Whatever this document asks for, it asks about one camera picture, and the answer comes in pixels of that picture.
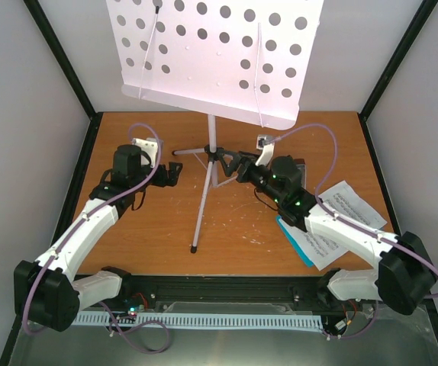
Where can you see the light blue cable duct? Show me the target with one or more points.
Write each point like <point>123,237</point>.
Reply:
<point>208,321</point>

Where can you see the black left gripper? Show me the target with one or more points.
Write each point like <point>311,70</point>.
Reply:
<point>162,181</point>

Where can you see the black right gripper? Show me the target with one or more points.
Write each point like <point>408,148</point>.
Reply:
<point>235,165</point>

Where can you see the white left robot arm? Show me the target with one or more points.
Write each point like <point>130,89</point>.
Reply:
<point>89,228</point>

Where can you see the black aluminium frame rail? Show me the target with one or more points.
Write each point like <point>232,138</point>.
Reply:
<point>304,292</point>

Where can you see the white sheet music pages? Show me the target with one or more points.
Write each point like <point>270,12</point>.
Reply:
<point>349,225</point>

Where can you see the white tripod music stand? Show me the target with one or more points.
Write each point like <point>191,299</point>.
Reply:
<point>242,60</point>

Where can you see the teal folder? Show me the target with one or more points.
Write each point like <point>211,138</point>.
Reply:
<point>293,243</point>

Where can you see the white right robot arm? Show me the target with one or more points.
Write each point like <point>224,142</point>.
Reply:
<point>401,274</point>

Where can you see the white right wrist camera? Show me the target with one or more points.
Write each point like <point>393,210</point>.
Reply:
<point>266,145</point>

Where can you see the brown wooden metronome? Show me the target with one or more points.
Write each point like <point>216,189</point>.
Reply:
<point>302,168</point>

